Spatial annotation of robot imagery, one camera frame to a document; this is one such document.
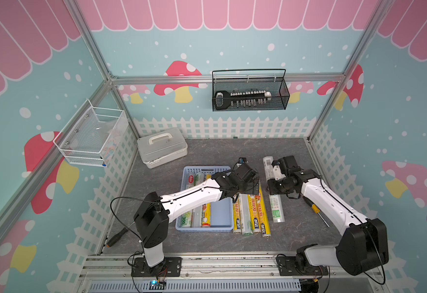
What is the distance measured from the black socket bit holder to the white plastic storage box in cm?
33

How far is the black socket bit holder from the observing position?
35.0 inches

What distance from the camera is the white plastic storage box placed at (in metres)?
1.01
